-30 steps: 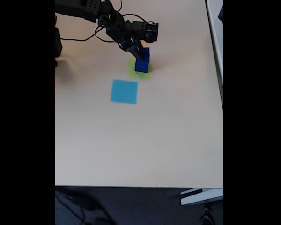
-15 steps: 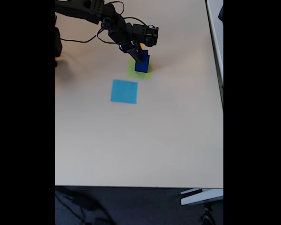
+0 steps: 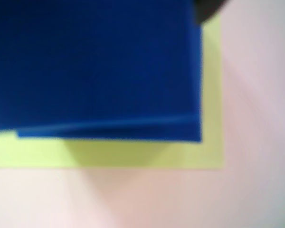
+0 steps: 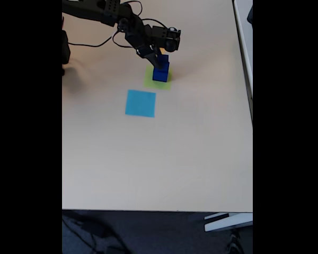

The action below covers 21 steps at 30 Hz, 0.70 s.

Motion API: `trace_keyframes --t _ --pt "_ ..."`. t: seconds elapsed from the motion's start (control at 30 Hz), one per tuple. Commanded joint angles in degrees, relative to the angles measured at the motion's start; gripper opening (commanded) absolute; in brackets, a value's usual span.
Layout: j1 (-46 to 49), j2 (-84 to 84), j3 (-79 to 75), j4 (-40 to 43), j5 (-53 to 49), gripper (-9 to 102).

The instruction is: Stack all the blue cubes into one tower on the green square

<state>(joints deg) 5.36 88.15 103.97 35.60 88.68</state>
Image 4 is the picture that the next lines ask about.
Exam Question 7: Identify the white table foot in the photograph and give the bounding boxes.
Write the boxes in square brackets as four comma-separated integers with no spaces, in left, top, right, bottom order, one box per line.
[204,212,253,233]

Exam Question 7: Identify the light blue paper square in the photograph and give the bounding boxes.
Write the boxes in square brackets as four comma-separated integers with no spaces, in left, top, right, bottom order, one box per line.
[124,89,156,119]

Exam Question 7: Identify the black floor cable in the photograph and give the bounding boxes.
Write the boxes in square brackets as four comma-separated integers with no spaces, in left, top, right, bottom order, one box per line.
[62,211,128,254]
[226,229,246,254]

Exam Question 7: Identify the black camera cable loop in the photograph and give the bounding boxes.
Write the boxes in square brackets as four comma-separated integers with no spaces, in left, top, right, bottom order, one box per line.
[123,0,173,30]

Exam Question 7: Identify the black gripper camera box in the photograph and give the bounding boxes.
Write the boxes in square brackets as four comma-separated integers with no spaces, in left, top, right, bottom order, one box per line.
[151,25,182,53]

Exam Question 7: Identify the medium blue cube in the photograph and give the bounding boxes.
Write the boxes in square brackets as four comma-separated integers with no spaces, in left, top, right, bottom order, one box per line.
[158,54,170,70]

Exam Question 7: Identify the green paper square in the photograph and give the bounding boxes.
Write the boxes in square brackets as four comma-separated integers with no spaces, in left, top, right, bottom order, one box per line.
[143,65,173,91]

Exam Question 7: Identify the large blue cube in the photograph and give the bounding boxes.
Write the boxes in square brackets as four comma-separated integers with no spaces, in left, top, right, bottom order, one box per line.
[152,61,171,83]

